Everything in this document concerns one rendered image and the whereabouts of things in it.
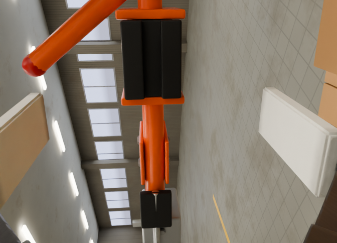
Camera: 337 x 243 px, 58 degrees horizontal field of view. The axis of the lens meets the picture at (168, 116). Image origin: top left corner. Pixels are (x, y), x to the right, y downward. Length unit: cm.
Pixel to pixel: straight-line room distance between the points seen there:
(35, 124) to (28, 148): 2
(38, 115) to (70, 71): 998
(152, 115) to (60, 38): 11
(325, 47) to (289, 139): 41
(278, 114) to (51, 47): 22
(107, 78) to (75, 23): 979
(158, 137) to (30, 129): 16
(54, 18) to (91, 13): 910
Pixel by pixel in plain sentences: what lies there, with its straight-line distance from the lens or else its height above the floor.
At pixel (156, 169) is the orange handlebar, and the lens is 32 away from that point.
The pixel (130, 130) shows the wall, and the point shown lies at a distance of 1157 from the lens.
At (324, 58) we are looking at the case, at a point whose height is 94.
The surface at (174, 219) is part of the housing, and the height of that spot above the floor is 121.
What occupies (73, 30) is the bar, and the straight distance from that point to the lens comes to 31.
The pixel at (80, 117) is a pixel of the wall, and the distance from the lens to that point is 1131.
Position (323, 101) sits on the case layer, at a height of 54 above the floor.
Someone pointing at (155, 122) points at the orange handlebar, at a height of 123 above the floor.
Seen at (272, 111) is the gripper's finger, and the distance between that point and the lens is 18.
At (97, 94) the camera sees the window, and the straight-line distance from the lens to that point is 1053.
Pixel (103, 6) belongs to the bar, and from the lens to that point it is 30.
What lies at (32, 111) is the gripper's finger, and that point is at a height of 129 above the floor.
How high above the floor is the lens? 123
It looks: 4 degrees down
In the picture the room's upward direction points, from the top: 92 degrees counter-clockwise
